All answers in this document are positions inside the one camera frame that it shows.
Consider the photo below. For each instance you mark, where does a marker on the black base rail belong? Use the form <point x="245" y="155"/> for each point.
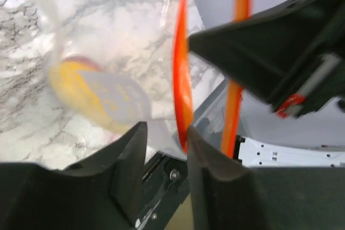
<point x="165" y="183"/>

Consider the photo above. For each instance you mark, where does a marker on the clear zip bag orange zipper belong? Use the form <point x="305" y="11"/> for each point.
<point x="148" y="72"/>

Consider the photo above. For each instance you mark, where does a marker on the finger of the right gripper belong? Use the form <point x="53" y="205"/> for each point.
<point x="290" y="57"/>

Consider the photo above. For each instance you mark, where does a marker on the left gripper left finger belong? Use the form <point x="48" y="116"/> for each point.
<point x="101" y="191"/>

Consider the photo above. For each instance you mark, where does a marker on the purple toy onion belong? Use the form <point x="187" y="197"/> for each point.
<point x="84" y="61"/>

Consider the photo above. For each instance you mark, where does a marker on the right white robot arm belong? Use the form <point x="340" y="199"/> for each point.
<point x="313" y="140"/>

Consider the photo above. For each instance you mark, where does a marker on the yellow toy squash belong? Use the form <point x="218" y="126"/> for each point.
<point x="69" y="86"/>

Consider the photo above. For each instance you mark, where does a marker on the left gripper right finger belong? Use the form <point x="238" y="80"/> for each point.
<point x="227" y="195"/>

